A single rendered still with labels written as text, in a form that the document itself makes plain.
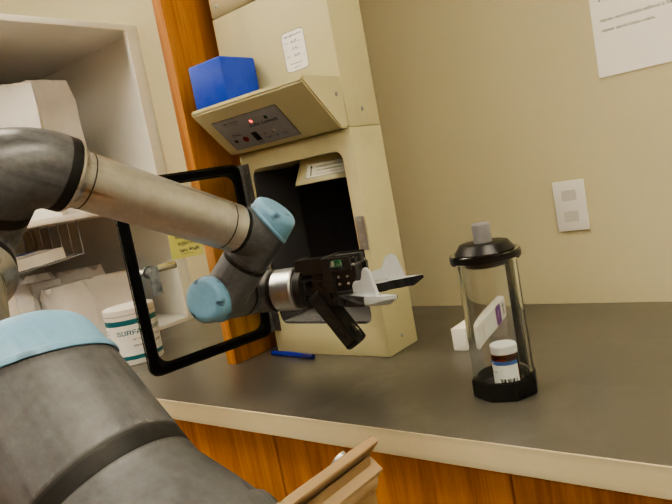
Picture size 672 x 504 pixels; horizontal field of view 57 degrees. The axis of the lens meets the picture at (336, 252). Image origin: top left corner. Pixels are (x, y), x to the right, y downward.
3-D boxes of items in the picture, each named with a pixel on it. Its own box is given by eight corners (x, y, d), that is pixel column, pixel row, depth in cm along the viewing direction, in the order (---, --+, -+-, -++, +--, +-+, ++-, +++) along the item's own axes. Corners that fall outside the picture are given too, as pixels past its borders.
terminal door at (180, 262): (272, 334, 144) (238, 163, 140) (152, 379, 124) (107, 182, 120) (270, 334, 145) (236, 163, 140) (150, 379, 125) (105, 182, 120)
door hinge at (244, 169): (274, 330, 146) (240, 165, 142) (281, 330, 145) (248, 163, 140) (269, 332, 145) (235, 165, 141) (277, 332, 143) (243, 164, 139)
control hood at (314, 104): (238, 154, 142) (229, 111, 140) (350, 126, 121) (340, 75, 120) (199, 159, 133) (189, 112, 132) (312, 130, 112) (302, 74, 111)
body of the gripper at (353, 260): (351, 256, 99) (286, 263, 104) (360, 308, 100) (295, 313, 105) (368, 248, 106) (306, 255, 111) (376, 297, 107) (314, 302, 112)
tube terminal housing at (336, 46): (341, 321, 166) (286, 29, 157) (448, 321, 146) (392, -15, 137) (277, 352, 147) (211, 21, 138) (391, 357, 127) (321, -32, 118)
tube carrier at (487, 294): (540, 369, 101) (521, 240, 99) (540, 394, 91) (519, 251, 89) (473, 373, 105) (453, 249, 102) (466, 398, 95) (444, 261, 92)
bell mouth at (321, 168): (328, 180, 151) (323, 158, 151) (388, 169, 140) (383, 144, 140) (278, 189, 138) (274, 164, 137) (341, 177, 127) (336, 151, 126)
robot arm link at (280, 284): (273, 316, 107) (295, 304, 114) (296, 314, 105) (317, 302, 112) (265, 273, 106) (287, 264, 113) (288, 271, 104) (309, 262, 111)
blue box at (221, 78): (231, 109, 139) (222, 69, 138) (262, 99, 133) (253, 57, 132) (196, 111, 131) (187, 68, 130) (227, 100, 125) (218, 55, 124)
